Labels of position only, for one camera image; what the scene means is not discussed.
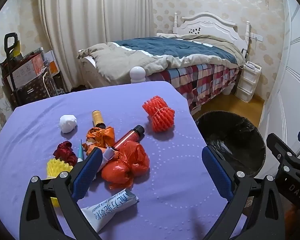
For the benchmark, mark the orange and white box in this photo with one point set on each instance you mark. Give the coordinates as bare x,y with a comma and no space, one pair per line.
52,63

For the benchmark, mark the cream pleated curtain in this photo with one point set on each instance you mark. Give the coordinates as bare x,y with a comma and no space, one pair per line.
89,17

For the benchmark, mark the white paper ball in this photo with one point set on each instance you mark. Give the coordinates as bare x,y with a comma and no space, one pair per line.
67,123

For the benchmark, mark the orange plastic bag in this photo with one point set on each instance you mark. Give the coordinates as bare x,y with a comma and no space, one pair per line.
99,136

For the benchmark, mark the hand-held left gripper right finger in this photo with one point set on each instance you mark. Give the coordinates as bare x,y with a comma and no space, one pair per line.
215,172

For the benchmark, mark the small white tube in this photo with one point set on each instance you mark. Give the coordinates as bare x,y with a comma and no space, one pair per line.
106,157

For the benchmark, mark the dark red satin cloth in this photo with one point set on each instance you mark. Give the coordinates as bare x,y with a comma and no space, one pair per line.
64,152

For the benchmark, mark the white wall socket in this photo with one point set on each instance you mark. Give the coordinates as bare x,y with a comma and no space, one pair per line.
256,37

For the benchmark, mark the red knotted plastic bag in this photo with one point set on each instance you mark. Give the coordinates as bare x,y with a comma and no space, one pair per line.
126,165

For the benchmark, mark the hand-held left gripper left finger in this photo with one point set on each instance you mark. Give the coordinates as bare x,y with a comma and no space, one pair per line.
87,170

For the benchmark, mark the amber bottle with black cap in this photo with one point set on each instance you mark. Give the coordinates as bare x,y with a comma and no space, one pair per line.
97,117

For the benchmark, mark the plaid patchwork bedsheet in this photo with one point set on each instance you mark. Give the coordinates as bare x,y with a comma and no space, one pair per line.
202,80

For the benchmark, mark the black lined waste bin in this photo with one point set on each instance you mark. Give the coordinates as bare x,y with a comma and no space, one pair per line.
230,135

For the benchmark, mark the bed with quilt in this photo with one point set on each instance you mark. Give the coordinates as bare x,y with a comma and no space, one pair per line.
207,26

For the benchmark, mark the red bottle with black cap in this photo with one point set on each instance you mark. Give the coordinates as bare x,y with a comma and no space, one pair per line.
126,138

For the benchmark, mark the white printed squeeze tube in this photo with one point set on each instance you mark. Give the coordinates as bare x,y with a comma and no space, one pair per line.
109,205

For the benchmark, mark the blue and beige quilt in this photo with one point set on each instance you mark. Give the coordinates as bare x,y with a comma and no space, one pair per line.
165,47

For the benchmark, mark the red foam fruit net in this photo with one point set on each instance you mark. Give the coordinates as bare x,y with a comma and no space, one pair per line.
158,115

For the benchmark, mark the printed cardboard box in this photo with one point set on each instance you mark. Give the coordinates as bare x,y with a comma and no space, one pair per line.
24,67

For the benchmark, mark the yellow foam fruit net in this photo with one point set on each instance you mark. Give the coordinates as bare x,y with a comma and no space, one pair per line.
56,167

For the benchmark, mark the white wardrobe door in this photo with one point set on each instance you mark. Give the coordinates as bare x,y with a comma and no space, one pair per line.
295,67

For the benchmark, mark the white plastic drawer cabinet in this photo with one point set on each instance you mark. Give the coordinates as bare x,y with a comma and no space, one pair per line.
247,82

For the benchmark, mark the teal pointed tube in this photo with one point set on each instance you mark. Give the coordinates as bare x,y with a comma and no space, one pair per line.
79,155

